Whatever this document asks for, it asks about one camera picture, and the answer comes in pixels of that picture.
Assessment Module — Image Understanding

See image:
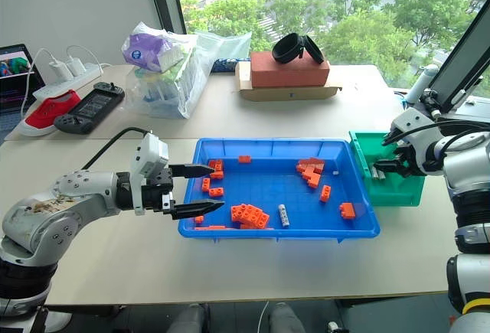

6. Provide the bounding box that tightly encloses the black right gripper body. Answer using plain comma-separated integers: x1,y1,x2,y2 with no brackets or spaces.
394,144,426,178

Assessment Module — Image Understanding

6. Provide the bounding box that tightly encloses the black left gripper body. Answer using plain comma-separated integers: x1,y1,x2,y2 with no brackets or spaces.
141,168,178,217

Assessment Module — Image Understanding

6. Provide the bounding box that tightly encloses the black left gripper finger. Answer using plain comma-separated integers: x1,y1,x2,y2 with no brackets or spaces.
168,163,215,180
170,199,225,221

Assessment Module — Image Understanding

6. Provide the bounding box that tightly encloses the green plastic bin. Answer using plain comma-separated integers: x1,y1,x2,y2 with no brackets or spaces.
348,130,427,208

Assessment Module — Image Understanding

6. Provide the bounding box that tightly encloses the blue plastic bin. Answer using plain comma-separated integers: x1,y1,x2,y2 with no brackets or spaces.
178,137,381,245

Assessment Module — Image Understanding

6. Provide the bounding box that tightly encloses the large orange brick cluster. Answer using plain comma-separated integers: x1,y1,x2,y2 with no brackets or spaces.
230,203,271,231

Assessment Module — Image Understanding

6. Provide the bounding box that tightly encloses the stepped orange brick cluster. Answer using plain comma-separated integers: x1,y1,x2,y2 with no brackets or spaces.
295,157,326,189

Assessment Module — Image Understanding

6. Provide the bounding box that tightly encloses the clear plastic bag of supplies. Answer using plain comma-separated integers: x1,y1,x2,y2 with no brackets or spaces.
122,21,215,120

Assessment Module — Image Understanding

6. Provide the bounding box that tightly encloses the silver patterned battery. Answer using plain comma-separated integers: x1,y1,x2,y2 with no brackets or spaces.
277,203,290,230

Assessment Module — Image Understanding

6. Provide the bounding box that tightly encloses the black handheld game console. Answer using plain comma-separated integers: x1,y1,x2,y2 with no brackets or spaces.
54,81,126,135

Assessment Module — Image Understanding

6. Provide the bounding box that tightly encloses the dark monitor on stand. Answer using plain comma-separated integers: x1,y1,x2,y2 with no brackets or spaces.
419,3,490,119

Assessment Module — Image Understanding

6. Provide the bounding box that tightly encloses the blue printed packet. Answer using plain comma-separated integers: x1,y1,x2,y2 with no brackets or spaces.
211,57,239,73

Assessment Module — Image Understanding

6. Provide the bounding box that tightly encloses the flat cardboard box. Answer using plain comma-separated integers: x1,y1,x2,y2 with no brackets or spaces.
234,60,344,103

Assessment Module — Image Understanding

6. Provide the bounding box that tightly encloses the purple tissue pack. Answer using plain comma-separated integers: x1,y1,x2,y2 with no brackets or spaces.
121,32,185,74

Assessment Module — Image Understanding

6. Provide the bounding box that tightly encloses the clear zip bag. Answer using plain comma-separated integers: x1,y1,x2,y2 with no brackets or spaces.
194,31,253,67

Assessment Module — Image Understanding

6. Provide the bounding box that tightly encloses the red brick block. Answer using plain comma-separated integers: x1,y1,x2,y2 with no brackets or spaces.
250,51,332,89

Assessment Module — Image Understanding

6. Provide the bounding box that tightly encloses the red and white shoe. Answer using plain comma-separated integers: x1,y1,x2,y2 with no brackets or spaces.
18,89,83,137

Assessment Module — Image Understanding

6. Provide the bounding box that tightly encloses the white power strip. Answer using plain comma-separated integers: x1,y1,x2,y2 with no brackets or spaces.
31,62,106,101

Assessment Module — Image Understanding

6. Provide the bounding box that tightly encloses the white charger plug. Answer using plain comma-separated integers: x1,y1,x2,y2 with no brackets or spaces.
48,60,73,81
66,56,84,76

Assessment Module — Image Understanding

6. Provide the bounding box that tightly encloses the black round zip case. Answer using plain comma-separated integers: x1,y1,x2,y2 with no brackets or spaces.
271,32,326,66

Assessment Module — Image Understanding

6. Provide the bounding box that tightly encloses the laptop with lit screen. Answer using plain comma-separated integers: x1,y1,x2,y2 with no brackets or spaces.
0,43,46,120

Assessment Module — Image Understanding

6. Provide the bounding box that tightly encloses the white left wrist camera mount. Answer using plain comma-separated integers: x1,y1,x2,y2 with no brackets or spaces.
129,132,170,216

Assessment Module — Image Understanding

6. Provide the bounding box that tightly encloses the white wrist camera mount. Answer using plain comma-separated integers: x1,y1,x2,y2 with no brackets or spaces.
129,132,170,216
390,107,427,146

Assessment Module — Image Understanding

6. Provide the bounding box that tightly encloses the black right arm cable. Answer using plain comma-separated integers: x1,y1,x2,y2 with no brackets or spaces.
381,119,490,147

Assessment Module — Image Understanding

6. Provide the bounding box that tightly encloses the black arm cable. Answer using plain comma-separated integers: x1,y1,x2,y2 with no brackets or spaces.
381,119,490,147
81,126,153,170

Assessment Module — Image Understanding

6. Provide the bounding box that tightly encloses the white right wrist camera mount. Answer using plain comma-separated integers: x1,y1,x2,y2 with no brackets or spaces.
390,107,427,146

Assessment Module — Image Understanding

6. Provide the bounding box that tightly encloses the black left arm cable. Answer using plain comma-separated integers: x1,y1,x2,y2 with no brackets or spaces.
81,126,153,170

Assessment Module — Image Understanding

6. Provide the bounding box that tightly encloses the thin white cable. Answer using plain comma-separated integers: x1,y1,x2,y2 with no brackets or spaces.
257,301,270,333

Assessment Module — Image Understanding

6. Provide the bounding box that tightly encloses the white charger cable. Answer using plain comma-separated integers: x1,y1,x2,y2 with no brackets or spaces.
21,44,104,118

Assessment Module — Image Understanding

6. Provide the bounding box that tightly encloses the black window frame post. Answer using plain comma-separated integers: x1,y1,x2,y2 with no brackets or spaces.
146,0,188,36

